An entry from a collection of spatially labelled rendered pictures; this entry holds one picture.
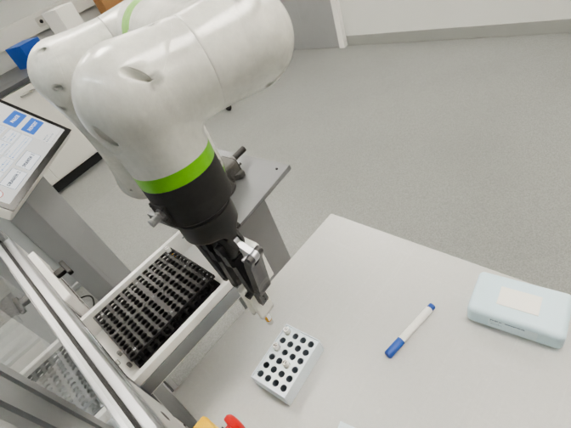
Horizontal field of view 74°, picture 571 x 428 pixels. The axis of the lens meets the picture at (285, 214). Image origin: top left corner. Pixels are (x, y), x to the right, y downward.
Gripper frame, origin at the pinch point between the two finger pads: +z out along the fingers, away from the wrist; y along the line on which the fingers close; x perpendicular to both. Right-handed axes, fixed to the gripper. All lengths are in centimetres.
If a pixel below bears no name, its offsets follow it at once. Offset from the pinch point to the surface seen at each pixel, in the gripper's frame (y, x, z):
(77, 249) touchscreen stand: -119, 1, 39
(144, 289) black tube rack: -33.9, -5.5, 9.9
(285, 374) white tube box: 0.6, -3.1, 20.6
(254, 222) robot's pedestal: -47, 37, 35
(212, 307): -17.0, -1.3, 12.3
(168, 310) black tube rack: -23.6, -6.6, 10.0
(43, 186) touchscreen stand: -126, 9, 13
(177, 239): -40.1, 9.3, 11.3
